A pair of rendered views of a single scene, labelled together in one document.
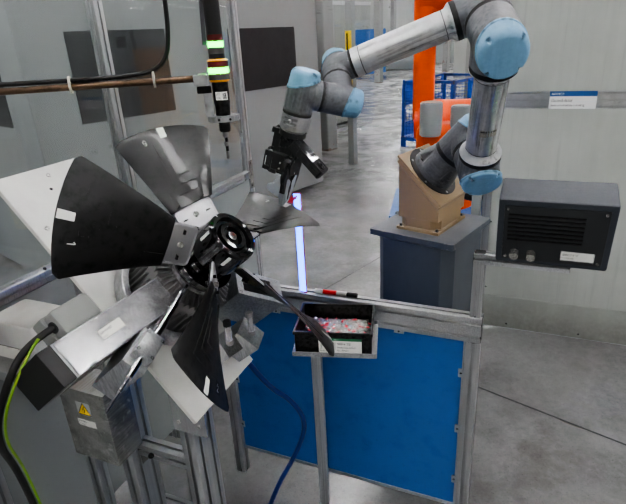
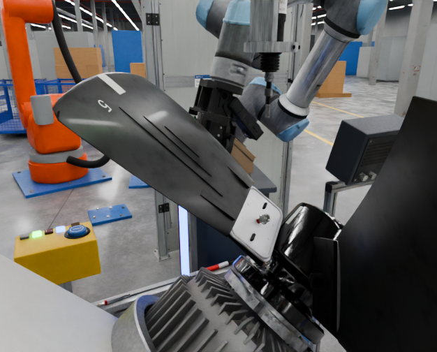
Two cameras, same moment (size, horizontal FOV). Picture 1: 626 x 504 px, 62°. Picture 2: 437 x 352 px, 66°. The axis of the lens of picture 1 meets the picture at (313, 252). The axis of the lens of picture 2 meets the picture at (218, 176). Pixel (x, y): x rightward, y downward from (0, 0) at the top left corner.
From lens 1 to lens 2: 112 cm
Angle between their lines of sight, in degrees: 48
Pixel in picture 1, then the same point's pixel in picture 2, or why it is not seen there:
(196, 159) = (194, 128)
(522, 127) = (181, 101)
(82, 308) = not seen: outside the picture
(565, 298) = not seen: hidden behind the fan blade
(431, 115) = (44, 106)
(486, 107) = (332, 62)
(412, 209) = not seen: hidden behind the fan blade
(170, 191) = (205, 193)
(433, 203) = (249, 156)
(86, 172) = not seen: outside the picture
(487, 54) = (373, 10)
